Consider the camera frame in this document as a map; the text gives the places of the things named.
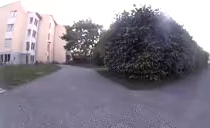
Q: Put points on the dark green tree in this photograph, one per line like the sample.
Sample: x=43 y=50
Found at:
x=81 y=36

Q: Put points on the grey asphalt road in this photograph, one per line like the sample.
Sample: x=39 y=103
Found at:
x=93 y=100

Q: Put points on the large dark green hedge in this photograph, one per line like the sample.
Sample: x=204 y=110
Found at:
x=149 y=43

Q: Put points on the grass patch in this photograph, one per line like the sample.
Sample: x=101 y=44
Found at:
x=19 y=71

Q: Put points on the pink apartment building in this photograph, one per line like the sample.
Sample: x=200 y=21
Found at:
x=16 y=33

